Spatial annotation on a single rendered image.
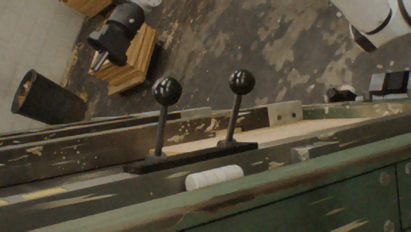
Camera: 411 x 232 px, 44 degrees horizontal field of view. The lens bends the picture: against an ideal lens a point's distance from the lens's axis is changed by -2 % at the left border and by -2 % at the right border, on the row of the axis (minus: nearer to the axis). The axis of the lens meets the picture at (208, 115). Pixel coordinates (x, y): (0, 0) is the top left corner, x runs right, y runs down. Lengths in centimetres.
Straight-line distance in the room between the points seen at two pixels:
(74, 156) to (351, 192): 67
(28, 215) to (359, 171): 36
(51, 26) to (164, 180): 636
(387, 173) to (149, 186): 29
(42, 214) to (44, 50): 626
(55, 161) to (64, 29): 603
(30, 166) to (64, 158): 7
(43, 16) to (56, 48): 44
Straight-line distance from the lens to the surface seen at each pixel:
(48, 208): 62
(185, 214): 40
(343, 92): 159
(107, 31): 141
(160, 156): 69
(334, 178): 51
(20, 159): 104
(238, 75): 70
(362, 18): 95
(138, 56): 441
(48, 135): 150
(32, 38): 684
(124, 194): 65
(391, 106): 126
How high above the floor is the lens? 183
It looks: 31 degrees down
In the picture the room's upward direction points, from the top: 63 degrees counter-clockwise
